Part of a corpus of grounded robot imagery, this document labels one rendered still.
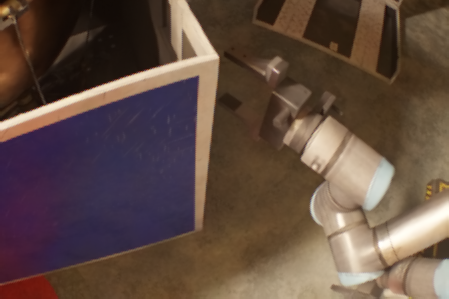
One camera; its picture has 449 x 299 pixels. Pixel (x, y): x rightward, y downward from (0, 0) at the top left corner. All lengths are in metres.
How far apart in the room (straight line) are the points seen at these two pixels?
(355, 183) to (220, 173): 0.91
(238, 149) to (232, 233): 0.38
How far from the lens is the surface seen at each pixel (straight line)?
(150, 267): 1.26
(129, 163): 0.53
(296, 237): 1.33
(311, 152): 0.52
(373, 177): 0.52
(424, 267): 0.69
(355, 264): 0.61
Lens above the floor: 1.24
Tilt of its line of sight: 58 degrees down
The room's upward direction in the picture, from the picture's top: 10 degrees clockwise
